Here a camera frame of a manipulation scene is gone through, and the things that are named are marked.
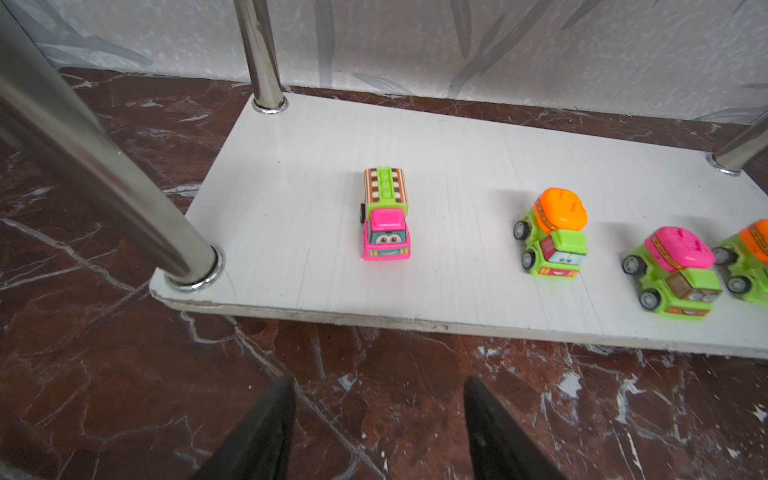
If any orange mixer truck toy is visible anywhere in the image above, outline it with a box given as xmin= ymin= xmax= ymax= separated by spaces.
xmin=513 ymin=188 xmax=588 ymax=280

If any white two-tier shelf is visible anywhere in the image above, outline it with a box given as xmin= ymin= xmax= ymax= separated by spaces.
xmin=1 ymin=1 xmax=767 ymax=358

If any pink green truck toy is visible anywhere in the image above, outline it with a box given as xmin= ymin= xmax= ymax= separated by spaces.
xmin=360 ymin=166 xmax=412 ymax=262

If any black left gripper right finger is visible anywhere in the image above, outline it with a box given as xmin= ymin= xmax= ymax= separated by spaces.
xmin=463 ymin=376 xmax=565 ymax=480

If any pink mixer truck toy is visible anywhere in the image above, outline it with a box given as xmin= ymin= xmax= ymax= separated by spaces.
xmin=621 ymin=226 xmax=722 ymax=321

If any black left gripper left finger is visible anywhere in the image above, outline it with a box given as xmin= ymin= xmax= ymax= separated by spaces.
xmin=192 ymin=374 xmax=296 ymax=480

